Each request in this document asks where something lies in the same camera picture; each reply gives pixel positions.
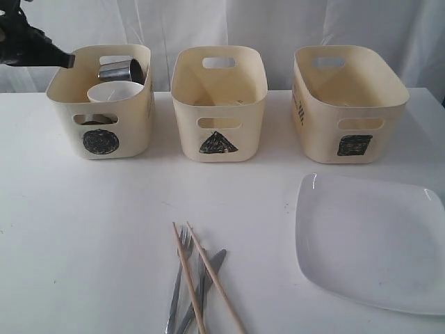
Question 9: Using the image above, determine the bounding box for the cream bin with square mark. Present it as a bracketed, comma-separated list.
[292, 45, 410, 164]

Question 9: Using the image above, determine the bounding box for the cream bin with triangle mark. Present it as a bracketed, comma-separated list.
[171, 46, 268, 163]

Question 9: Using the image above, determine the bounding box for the cream bin with circle mark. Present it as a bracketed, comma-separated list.
[46, 44, 154, 159]

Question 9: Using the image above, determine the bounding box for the steel fork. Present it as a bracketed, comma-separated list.
[165, 226, 193, 334]

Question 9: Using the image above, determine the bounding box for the white ceramic bowl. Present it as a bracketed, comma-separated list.
[87, 81, 143, 102]

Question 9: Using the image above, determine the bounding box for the wooden chopstick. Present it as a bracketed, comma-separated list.
[172, 222, 206, 334]
[186, 222, 246, 333]

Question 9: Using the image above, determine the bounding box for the steel knife pointed blade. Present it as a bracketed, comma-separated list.
[176, 249, 227, 334]

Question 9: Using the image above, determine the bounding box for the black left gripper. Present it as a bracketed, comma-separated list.
[1, 1, 75, 69]

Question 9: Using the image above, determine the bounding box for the steel knife narrow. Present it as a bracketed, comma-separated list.
[197, 255, 206, 318]

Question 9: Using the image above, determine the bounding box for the white square plate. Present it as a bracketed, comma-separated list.
[296, 173, 444, 317]

